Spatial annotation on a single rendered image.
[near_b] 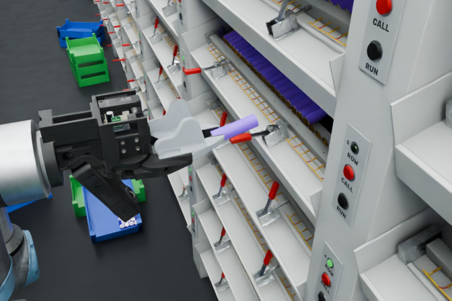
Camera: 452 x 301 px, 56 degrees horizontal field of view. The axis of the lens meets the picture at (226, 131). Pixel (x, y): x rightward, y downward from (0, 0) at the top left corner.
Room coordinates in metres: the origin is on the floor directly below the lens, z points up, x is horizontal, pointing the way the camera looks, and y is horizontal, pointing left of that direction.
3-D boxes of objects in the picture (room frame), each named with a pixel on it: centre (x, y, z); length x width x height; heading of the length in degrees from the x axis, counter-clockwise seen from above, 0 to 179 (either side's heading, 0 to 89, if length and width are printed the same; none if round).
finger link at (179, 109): (0.46, 0.06, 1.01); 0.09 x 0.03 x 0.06; 115
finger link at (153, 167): (0.40, 0.09, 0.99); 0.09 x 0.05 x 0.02; 107
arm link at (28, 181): (0.38, 0.23, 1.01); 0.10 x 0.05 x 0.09; 21
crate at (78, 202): (1.43, 0.53, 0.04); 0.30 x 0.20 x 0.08; 111
